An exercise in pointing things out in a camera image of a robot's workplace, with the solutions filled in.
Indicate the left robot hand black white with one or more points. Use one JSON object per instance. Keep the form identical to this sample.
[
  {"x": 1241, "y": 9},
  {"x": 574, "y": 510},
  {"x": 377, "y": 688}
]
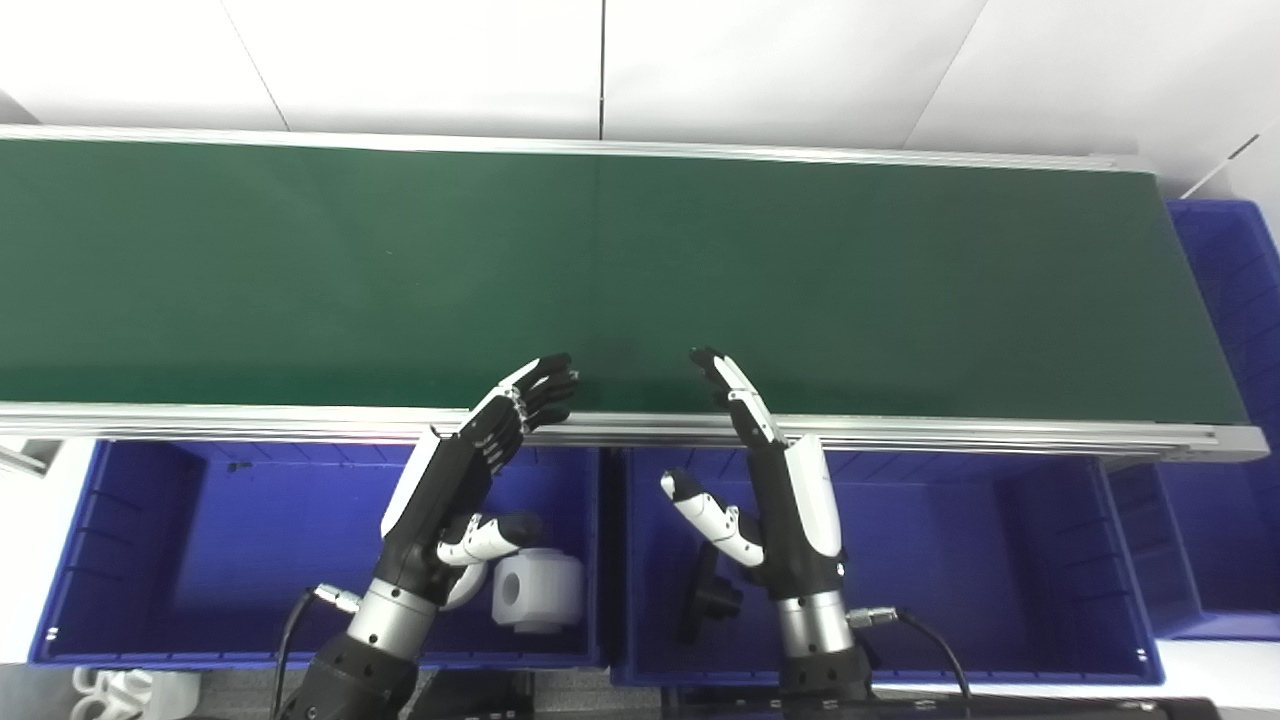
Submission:
[{"x": 440, "y": 500}]

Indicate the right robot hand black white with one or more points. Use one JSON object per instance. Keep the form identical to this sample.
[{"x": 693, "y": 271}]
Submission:
[{"x": 800, "y": 510}]

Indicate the black flanged machine part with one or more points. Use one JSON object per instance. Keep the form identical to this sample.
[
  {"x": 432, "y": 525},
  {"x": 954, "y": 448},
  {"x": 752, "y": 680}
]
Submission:
[{"x": 700, "y": 600}]

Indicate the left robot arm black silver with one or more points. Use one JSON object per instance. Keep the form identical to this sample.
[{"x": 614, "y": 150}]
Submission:
[{"x": 385, "y": 625}]

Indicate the white cylindrical part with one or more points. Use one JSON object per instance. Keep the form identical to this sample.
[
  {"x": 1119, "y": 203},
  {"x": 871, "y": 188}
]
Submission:
[{"x": 550, "y": 590}]

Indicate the blue bin holding black part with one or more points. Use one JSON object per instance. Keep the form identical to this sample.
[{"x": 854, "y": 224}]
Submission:
[{"x": 950, "y": 560}]

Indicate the blue bin holding white part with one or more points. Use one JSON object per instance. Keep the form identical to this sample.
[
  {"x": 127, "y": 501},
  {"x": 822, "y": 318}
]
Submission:
[{"x": 250, "y": 540}]

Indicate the green conveyor belt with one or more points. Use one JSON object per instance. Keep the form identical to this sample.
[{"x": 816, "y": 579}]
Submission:
[
  {"x": 200, "y": 420},
  {"x": 800, "y": 280}
]

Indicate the aluminium conveyor leg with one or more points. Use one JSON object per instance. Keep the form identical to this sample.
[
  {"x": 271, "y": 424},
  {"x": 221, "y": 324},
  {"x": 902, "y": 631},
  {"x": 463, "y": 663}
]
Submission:
[{"x": 25, "y": 455}]

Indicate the blue bin at conveyor end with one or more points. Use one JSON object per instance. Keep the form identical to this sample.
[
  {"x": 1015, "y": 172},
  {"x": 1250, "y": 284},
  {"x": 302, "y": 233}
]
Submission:
[{"x": 1240, "y": 300}]

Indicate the grey conveyor end housing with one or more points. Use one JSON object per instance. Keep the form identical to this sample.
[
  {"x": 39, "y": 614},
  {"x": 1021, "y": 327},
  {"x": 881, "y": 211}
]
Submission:
[{"x": 12, "y": 110}]

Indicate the black box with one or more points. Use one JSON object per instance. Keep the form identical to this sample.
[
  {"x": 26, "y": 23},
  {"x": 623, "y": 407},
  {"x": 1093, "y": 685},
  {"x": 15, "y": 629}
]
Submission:
[{"x": 480, "y": 700}]

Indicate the black flat bar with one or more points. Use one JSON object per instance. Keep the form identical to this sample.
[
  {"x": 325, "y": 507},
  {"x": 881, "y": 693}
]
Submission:
[{"x": 1000, "y": 710}]

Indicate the white plastic object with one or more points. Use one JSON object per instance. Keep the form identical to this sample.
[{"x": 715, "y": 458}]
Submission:
[{"x": 120, "y": 690}]

